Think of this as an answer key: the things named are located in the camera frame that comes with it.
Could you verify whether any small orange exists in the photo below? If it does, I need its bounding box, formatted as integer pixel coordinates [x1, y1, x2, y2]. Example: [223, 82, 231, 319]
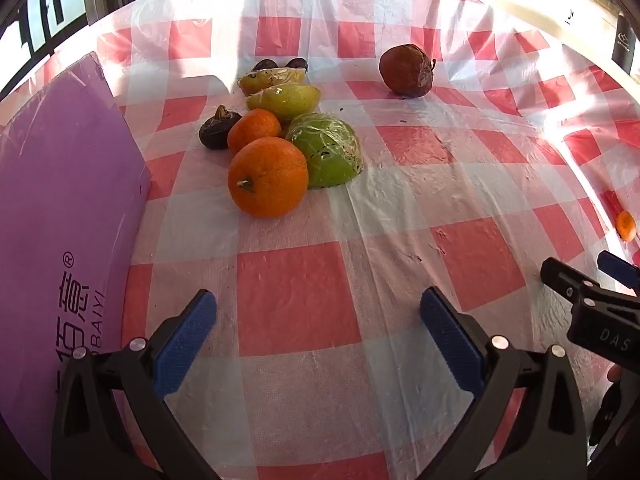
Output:
[227, 108, 282, 156]

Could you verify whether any black container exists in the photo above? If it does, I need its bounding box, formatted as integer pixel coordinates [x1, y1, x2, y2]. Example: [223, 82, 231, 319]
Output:
[611, 10, 639, 76]

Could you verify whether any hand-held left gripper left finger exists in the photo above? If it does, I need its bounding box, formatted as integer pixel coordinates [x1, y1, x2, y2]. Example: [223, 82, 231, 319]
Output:
[50, 287, 221, 480]

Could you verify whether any shrivelled red-brown fruit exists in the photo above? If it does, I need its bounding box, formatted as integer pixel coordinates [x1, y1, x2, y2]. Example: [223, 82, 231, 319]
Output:
[378, 44, 437, 98]

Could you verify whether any plastic-wrapped green half fruit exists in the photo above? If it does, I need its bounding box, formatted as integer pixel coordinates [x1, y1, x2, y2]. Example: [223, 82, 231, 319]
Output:
[286, 112, 364, 190]

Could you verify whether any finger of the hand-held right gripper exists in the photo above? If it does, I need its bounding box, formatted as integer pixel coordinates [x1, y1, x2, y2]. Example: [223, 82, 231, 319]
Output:
[541, 256, 602, 311]
[596, 250, 640, 292]

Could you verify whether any plastic-wrapped yellow fruit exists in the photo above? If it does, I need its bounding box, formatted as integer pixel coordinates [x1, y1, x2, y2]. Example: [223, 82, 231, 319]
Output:
[237, 67, 307, 96]

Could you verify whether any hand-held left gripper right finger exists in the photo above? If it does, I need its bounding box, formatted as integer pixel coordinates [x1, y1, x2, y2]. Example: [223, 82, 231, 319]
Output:
[415, 286, 588, 480]

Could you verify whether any tiny tangerine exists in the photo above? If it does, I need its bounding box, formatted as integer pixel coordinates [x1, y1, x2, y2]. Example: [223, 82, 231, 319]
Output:
[616, 210, 637, 242]

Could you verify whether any large orange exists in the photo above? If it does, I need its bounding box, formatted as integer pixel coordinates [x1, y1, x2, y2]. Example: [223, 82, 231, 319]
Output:
[227, 136, 309, 219]

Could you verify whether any red white checkered tablecloth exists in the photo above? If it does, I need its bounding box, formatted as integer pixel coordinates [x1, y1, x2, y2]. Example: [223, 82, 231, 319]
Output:
[0, 0, 640, 480]

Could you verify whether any plastic-wrapped yellow-green pear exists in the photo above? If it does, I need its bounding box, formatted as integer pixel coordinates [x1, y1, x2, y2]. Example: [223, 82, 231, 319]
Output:
[246, 85, 322, 123]

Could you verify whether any purple cardboard box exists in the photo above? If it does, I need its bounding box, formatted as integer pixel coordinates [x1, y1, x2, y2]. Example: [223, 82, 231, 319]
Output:
[0, 52, 152, 478]

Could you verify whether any black window railing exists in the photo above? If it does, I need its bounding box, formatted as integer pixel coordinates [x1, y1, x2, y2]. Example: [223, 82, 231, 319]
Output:
[17, 0, 88, 58]

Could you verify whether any dark mangosteen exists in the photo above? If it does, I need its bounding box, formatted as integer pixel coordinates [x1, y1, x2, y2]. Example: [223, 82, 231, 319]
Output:
[198, 105, 243, 150]

